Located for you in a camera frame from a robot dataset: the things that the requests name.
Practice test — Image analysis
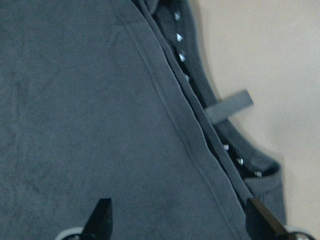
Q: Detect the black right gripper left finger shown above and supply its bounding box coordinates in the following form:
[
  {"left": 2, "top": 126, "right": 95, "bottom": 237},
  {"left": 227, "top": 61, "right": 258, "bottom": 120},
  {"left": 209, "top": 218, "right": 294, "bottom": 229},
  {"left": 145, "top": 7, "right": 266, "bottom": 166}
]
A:
[{"left": 79, "top": 198, "right": 113, "bottom": 240}]

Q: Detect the black graphic t-shirt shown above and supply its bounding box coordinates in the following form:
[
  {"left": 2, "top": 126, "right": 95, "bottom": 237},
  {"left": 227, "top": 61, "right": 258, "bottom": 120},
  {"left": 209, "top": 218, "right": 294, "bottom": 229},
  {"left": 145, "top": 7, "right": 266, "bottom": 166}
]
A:
[{"left": 0, "top": 0, "right": 286, "bottom": 240}]

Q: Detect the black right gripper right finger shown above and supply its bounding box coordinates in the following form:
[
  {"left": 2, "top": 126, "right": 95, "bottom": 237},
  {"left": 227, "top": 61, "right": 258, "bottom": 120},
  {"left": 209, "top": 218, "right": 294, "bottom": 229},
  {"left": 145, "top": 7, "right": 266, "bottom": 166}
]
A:
[{"left": 246, "top": 198, "right": 290, "bottom": 240}]

